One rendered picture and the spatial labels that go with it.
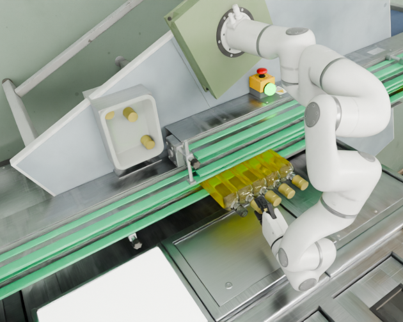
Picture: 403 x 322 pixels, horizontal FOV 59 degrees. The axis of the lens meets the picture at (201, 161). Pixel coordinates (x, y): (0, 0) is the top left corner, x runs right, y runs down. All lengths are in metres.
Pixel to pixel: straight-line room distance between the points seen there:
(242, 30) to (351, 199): 0.60
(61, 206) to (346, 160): 0.85
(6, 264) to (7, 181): 0.72
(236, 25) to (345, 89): 0.46
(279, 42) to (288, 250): 0.53
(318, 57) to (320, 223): 0.37
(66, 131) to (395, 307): 1.08
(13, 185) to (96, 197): 0.65
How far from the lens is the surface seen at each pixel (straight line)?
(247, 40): 1.10
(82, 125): 1.15
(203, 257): 1.18
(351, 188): 0.76
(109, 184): 1.21
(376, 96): 0.81
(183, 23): 1.10
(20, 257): 1.15
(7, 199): 1.70
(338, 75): 0.82
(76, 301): 1.19
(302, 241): 0.84
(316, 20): 1.57
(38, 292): 1.31
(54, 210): 1.20
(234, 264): 1.16
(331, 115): 0.73
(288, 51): 0.98
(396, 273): 1.28
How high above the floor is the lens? 1.76
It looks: 44 degrees down
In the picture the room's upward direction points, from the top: 133 degrees clockwise
